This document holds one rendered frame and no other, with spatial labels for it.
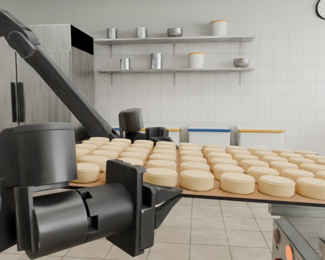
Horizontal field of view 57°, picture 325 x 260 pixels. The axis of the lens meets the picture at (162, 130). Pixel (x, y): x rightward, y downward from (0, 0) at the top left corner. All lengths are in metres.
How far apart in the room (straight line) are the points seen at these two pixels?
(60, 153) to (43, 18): 4.93
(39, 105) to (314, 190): 3.78
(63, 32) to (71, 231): 3.79
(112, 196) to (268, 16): 4.49
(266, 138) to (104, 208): 3.66
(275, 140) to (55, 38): 2.98
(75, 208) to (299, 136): 4.50
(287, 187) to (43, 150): 0.32
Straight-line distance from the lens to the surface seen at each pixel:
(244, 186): 0.44
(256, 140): 3.91
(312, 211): 0.83
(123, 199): 0.34
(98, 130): 0.89
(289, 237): 0.71
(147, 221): 0.35
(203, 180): 0.43
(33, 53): 0.91
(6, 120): 4.31
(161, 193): 0.36
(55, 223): 0.30
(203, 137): 3.84
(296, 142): 4.73
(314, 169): 0.61
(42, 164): 0.30
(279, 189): 0.46
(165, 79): 4.51
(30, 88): 4.12
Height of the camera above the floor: 1.12
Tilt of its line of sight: 6 degrees down
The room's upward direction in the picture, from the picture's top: straight up
